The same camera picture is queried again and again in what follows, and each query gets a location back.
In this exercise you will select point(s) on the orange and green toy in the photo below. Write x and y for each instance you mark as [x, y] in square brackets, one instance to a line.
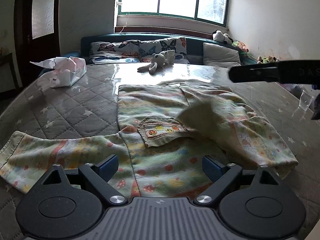
[241, 47]

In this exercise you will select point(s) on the dark wooden door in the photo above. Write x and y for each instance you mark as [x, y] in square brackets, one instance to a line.
[25, 30]

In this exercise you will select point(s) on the group of small plush toys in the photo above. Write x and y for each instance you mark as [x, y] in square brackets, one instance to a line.
[268, 59]

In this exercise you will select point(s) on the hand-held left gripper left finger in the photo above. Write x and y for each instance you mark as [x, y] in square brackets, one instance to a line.
[110, 166]

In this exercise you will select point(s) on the grey plush rabbit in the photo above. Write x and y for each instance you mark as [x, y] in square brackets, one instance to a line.
[160, 58]

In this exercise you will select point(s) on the butterfly print pillow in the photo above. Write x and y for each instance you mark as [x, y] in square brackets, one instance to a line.
[112, 51]
[172, 45]

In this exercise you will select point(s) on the grey quilted star table cover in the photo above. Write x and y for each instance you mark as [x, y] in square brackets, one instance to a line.
[62, 120]

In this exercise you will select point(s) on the patterned children's hooded jacket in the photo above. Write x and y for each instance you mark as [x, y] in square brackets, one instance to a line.
[175, 160]

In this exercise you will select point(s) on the black and white plush toy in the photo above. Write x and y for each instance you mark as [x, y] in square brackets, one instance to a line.
[222, 37]

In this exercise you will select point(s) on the grey pillow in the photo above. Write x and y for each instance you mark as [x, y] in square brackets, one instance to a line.
[220, 55]

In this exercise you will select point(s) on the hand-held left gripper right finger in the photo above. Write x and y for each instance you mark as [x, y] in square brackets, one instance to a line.
[211, 168]

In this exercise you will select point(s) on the clear plastic cup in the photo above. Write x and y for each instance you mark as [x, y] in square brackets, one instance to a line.
[304, 102]

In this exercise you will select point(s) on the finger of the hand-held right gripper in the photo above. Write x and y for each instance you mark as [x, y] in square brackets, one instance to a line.
[255, 73]
[317, 110]

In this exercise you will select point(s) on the brown wooden ledge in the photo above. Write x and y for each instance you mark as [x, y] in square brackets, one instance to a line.
[162, 30]

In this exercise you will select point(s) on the white tissue pack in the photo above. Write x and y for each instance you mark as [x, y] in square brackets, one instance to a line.
[67, 72]

